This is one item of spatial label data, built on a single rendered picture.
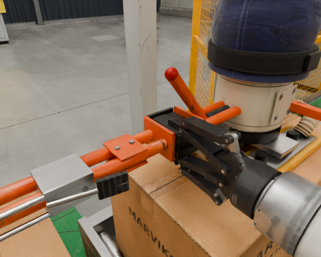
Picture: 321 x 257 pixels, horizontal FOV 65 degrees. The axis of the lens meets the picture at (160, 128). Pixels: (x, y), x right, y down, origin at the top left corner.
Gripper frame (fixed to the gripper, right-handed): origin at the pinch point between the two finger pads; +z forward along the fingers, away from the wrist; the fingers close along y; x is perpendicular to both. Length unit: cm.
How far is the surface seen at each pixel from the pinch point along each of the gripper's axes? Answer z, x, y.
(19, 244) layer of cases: 43, -30, 54
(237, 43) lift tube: -1.1, 15.8, -14.8
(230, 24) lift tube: 1.1, 15.7, -18.0
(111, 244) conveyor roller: 22, -5, 53
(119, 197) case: 14.2, -4.3, 24.9
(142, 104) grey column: 94, 60, 45
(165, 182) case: 1.2, 0.5, 13.1
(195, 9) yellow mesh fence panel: 100, 111, -9
